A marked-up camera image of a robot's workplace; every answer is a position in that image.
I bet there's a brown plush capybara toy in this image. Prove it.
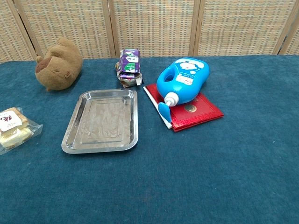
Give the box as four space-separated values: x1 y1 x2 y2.
35 37 84 91

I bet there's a blue detergent bottle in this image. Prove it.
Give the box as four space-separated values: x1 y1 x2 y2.
156 58 211 123

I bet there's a silver rectangular metal tray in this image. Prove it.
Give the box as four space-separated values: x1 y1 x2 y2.
61 89 139 154

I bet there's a blue table cloth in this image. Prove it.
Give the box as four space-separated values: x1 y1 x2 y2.
0 55 299 224

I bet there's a woven folding screen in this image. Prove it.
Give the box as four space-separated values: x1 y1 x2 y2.
0 0 299 64

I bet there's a packaged pastry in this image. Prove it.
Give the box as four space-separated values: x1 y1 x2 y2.
0 106 44 155

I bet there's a red hardcover booklet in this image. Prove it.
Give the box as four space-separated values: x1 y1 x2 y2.
142 84 225 133

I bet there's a crumpled purple carton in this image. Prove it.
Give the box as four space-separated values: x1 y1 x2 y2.
115 48 143 88

